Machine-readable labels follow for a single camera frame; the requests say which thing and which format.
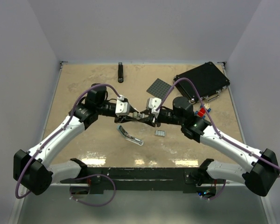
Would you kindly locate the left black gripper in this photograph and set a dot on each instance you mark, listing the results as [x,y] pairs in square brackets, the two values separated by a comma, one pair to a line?
[123,119]

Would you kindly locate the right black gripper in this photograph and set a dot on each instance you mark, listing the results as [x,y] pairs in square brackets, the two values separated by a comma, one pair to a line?
[150,121]

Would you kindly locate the grey staple tray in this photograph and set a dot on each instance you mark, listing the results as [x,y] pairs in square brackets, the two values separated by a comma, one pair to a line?
[160,133]

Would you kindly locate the light blue stapler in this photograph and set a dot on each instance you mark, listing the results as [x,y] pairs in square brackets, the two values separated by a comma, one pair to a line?
[128,137]

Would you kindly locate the beige green stapler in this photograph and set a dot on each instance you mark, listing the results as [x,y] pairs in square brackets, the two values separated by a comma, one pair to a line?
[137,115]

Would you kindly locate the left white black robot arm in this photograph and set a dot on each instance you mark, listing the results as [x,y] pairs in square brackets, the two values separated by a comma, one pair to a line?
[81,116]

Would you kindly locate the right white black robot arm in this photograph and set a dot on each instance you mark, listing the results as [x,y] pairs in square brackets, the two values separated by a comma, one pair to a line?
[202,131]

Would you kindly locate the black stapler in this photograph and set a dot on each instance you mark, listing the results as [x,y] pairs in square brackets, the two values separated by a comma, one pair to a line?
[120,73]

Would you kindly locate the grey lego baseplate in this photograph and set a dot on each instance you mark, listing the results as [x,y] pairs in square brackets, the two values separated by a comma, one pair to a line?
[158,88]

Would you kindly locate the red blue lego car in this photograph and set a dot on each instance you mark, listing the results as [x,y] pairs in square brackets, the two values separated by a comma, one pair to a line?
[201,113]

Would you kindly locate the black carrying case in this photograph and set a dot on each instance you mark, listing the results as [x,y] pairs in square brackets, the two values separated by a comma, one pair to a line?
[207,79]

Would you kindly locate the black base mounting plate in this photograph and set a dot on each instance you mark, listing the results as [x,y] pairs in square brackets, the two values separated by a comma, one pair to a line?
[186,180]

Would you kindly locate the aluminium front rail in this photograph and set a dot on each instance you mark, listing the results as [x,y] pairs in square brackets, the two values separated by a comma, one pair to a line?
[37,174]

